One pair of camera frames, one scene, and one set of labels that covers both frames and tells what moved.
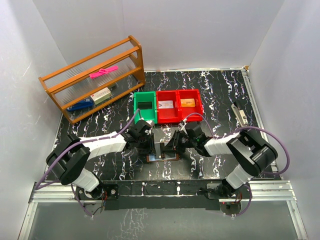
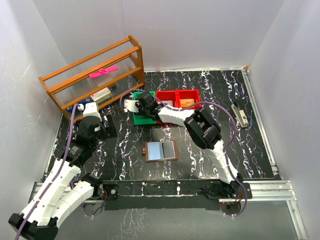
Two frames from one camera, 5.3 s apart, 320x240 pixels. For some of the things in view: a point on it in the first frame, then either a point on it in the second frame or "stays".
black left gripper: [150, 150] → [111, 132]
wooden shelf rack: [93, 81] stays
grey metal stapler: [240, 115] stays
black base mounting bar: [160, 194] stays
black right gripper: [174, 144] → [139, 106]
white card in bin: [165, 104] stays
